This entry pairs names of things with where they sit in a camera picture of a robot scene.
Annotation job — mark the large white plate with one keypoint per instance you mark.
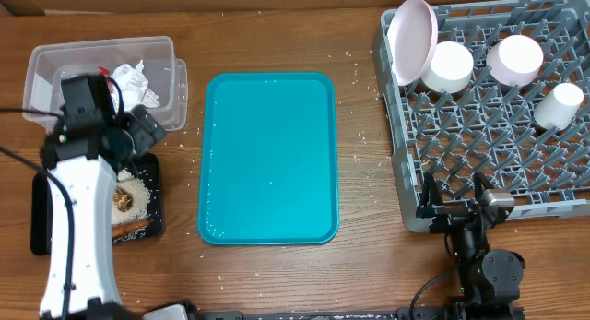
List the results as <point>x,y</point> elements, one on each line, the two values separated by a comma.
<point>412,37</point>

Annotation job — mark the brown food scrap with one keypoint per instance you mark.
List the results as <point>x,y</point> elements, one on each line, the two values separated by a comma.
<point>122,200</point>

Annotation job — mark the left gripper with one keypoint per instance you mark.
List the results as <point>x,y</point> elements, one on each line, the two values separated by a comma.
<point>142,126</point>

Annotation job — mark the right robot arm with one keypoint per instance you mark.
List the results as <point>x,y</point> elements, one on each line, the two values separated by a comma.
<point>489,278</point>

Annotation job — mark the white cup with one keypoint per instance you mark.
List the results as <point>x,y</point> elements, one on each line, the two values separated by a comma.
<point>559,107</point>

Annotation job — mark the teal serving tray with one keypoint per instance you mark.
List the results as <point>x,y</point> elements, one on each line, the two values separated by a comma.
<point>269,173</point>

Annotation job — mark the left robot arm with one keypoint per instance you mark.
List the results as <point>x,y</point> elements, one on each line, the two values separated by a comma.
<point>81,282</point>

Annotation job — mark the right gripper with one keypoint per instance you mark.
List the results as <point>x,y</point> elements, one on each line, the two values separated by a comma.
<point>449,216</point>

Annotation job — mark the pale green bowl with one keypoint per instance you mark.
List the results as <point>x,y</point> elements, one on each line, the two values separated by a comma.
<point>450,68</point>

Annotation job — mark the black tray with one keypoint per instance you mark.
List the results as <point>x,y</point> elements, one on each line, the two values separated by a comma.
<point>146,168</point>

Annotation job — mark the grey dishwasher rack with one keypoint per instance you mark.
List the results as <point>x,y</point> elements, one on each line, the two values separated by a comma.
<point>489,127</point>

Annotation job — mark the small white bowl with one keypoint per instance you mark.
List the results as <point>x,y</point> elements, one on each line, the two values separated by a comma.
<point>515,61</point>

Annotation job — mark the red snack wrapper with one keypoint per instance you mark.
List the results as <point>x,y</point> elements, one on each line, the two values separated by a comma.
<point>103,71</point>

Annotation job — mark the carrot piece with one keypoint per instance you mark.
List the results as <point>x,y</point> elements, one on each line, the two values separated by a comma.
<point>121,230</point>

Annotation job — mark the pile of white rice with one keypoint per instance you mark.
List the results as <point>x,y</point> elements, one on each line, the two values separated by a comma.
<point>139,211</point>

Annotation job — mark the white napkin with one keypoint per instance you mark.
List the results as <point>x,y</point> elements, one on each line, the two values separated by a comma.
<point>134,86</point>

